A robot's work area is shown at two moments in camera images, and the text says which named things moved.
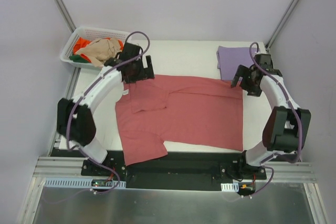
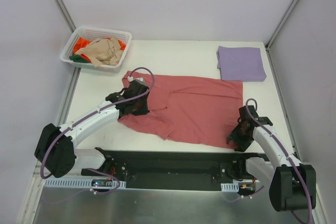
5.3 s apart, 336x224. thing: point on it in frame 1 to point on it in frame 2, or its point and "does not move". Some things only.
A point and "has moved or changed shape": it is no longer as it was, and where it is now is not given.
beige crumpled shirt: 99,50 does not move
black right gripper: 245,82 to 239,137
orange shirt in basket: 80,42 does not move
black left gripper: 143,72 to 142,102
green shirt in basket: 77,58 does not move
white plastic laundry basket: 90,33 does not move
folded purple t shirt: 229,59 does not move
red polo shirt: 182,111 has moved or changed shape
